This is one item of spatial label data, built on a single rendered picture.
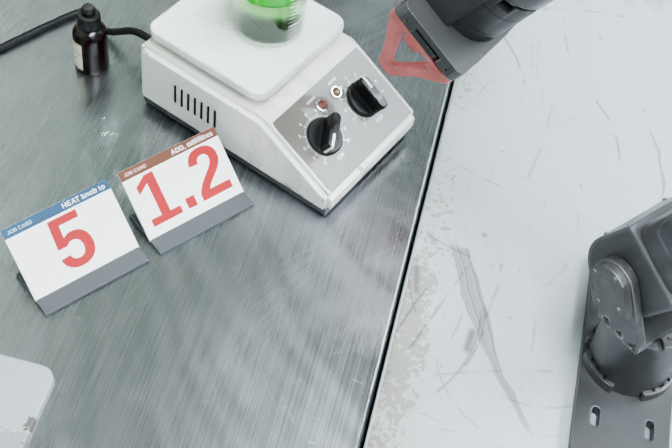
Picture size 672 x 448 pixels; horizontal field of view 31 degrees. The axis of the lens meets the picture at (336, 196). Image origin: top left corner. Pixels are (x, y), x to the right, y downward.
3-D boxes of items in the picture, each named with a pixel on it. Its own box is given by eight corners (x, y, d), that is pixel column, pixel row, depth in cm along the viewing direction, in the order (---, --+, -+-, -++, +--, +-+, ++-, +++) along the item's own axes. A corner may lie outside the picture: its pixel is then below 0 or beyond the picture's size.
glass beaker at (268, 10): (259, -9, 101) (265, -91, 95) (321, 25, 100) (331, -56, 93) (207, 34, 97) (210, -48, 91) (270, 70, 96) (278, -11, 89)
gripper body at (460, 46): (389, 14, 84) (450, -32, 78) (467, -53, 90) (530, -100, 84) (446, 86, 85) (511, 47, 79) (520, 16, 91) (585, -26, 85)
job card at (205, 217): (254, 206, 97) (256, 173, 94) (160, 256, 93) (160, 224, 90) (210, 158, 100) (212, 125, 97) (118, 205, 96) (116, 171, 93)
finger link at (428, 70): (340, 47, 92) (407, -3, 84) (393, 2, 96) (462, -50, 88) (395, 117, 93) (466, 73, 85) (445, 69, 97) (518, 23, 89)
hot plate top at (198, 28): (348, 28, 100) (350, 20, 100) (260, 106, 94) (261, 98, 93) (237, -37, 104) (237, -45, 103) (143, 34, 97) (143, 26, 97)
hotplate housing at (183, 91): (413, 133, 104) (428, 67, 98) (325, 223, 97) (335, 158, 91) (215, 15, 111) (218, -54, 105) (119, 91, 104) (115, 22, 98)
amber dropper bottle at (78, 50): (111, 54, 107) (108, -6, 101) (106, 78, 105) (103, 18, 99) (77, 51, 106) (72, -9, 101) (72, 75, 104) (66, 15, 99)
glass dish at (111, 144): (158, 174, 98) (158, 156, 97) (92, 189, 97) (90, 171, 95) (139, 126, 102) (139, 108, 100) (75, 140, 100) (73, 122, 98)
